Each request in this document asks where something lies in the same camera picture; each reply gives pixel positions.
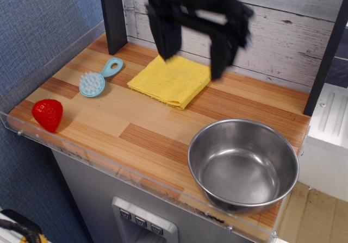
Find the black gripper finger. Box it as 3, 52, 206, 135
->
147, 5, 182, 60
210, 35, 239, 80

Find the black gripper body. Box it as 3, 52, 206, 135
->
146, 0, 253, 47

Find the metal pot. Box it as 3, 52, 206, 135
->
187, 119, 299, 216

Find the yellow folded towel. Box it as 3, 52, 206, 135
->
127, 55, 211, 110

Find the light blue toy brush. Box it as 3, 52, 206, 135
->
79, 58, 123, 98

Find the red toy strawberry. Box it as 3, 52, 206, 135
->
32, 99, 63, 133

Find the white toy sink unit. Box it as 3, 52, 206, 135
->
298, 84, 347, 201

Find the grey toy fridge cabinet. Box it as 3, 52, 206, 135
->
53, 151, 249, 242

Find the silver dispenser panel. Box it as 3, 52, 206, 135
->
111, 196, 179, 242

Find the yellow object at corner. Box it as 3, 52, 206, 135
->
39, 234, 49, 243

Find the dark left shelf post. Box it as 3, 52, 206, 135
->
101, 0, 128, 55

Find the dark shelf post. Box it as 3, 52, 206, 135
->
303, 0, 347, 116
101, 0, 128, 55

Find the dark right shelf post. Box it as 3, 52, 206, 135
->
303, 0, 347, 116

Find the clear acrylic guard rail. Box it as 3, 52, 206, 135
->
7, 18, 309, 242

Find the black braided cable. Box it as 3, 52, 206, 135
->
0, 218, 41, 243

